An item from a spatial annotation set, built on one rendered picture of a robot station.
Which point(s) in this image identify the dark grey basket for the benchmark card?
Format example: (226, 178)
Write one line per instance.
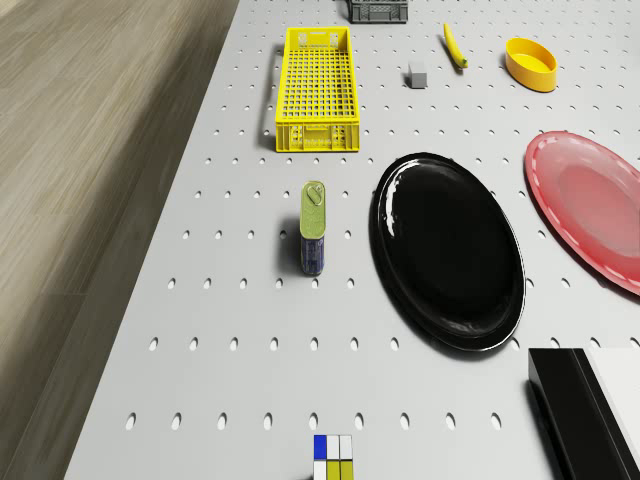
(376, 15)

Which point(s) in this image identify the grey cube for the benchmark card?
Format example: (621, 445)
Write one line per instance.
(417, 77)

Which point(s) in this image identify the black stove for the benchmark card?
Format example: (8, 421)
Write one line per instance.
(565, 400)

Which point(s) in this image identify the red plate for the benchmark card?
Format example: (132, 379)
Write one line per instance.
(595, 210)

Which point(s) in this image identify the yellow basket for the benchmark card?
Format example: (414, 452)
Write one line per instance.
(285, 131)

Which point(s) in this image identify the banana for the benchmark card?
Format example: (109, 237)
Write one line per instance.
(454, 47)

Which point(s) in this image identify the flat-sided can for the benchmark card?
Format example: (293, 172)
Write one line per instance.
(312, 225)

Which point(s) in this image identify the yellow bowl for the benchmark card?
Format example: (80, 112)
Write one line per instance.
(542, 80)

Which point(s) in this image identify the puzzle cube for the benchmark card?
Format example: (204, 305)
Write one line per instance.
(332, 455)

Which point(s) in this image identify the black plate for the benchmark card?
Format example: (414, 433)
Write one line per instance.
(450, 250)

